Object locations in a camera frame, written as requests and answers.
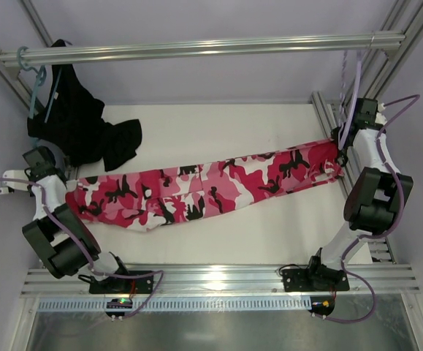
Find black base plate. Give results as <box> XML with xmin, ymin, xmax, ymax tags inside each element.
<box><xmin>280</xmin><ymin>268</ymin><xmax>350</xmax><ymax>293</ymax></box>
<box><xmin>88</xmin><ymin>271</ymin><xmax>154</xmax><ymax>295</ymax></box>

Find lilac clothes hanger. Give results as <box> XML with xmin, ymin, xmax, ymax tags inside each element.
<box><xmin>338</xmin><ymin>50</ymin><xmax>362</xmax><ymax>151</ymax></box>

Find aluminium left frame post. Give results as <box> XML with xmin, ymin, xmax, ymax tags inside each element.
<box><xmin>0</xmin><ymin>0</ymin><xmax>77</xmax><ymax>176</ymax></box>

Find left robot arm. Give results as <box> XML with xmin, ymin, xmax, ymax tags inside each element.
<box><xmin>0</xmin><ymin>146</ymin><xmax>129</xmax><ymax>283</ymax></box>

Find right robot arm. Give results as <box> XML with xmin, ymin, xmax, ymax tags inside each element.
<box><xmin>305</xmin><ymin>98</ymin><xmax>414</xmax><ymax>291</ymax></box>

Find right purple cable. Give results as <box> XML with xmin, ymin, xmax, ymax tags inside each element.
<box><xmin>322</xmin><ymin>94</ymin><xmax>422</xmax><ymax>323</ymax></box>

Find slotted grey cable duct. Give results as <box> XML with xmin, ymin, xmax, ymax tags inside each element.
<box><xmin>37</xmin><ymin>295</ymin><xmax>311</xmax><ymax>315</ymax></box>

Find purple cable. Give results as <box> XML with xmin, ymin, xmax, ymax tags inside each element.
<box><xmin>322</xmin><ymin>94</ymin><xmax>422</xmax><ymax>323</ymax></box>
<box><xmin>0</xmin><ymin>177</ymin><xmax>165</xmax><ymax>320</ymax></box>

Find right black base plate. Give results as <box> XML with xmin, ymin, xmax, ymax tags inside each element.
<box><xmin>280</xmin><ymin>268</ymin><xmax>350</xmax><ymax>293</ymax></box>

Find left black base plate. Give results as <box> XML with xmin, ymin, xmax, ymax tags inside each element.
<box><xmin>88</xmin><ymin>271</ymin><xmax>154</xmax><ymax>295</ymax></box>

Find light blue clothes hanger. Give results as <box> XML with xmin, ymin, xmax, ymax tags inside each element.
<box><xmin>16</xmin><ymin>46</ymin><xmax>61</xmax><ymax>123</ymax></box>

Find pink camouflage trousers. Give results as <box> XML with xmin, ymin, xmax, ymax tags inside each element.
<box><xmin>66</xmin><ymin>139</ymin><xmax>343</xmax><ymax>232</ymax></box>

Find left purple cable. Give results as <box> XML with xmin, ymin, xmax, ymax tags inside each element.
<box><xmin>0</xmin><ymin>177</ymin><xmax>165</xmax><ymax>320</ymax></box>

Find black garment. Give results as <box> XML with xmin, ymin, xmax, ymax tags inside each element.
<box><xmin>26</xmin><ymin>38</ymin><xmax>145</xmax><ymax>173</ymax></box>

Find aluminium hanging rail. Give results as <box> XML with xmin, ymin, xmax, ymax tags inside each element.
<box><xmin>0</xmin><ymin>31</ymin><xmax>409</xmax><ymax>67</ymax></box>

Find aluminium right frame rail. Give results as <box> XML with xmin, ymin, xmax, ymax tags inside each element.
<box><xmin>310</xmin><ymin>0</ymin><xmax>423</xmax><ymax>184</ymax></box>

